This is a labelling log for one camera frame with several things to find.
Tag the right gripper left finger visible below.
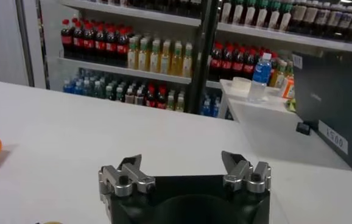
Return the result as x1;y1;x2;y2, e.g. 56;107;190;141
99;154;156;198

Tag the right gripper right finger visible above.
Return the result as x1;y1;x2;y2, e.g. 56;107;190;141
220;150;272;194

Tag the small black dongle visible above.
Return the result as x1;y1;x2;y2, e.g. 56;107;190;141
295;121;312;136

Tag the small dark bottle black label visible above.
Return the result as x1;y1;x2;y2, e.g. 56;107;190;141
125;87;136;104
135;88;146;106

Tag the small red-cap cola bottle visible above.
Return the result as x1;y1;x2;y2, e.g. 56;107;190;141
146;86;157;108
156;87;167;110

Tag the small teal drink bottle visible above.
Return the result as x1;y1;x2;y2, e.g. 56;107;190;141
93;81;104;99
83;79;94;97

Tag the small yellow tea bottle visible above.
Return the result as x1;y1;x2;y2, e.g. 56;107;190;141
167;93;177;111
176;94;186;113

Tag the white tape roll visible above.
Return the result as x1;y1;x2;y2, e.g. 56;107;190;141
231;76;252;94

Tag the orange box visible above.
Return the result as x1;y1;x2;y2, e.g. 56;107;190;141
281;75;295;100

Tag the blue-label water bottle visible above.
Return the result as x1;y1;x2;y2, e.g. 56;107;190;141
248;52;273;103

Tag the black laptop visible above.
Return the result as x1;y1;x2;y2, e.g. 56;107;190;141
291;50;352;173

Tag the green-cap bottle white label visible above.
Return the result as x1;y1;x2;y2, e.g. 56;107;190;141
269;0;280;30
220;0;232;23
256;0;268;28
245;0;256;27
233;0;244;24
280;2;292;32

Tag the dark wall trim strip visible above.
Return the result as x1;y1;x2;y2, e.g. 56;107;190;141
15;0;36;88

